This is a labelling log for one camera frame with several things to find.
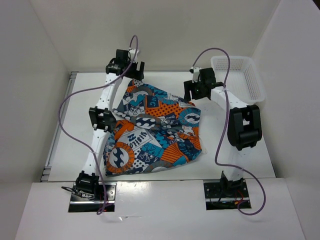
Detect colourful patterned shorts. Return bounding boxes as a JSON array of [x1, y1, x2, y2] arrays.
[[103, 79, 202, 177]]

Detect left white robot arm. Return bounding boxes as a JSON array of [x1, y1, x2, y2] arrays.
[[73, 48, 145, 200]]

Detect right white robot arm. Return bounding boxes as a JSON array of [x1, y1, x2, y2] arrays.
[[183, 67, 262, 197]]

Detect white plastic basket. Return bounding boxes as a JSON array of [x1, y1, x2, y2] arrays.
[[210, 56, 265, 109]]

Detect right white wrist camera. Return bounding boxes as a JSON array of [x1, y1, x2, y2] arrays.
[[189, 66, 202, 83]]

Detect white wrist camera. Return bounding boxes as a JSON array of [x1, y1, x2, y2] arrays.
[[189, 66, 202, 83], [128, 47, 140, 63]]

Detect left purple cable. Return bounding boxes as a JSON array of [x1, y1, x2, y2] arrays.
[[58, 34, 140, 216]]

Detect purple cable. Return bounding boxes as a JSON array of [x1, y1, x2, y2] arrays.
[[58, 34, 140, 216], [191, 47, 266, 216]]

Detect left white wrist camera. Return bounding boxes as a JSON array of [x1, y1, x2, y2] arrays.
[[128, 47, 140, 63]]

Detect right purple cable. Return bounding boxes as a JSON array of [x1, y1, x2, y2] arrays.
[[191, 47, 266, 216]]

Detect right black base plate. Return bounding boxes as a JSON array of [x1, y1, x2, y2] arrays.
[[203, 180, 252, 211]]

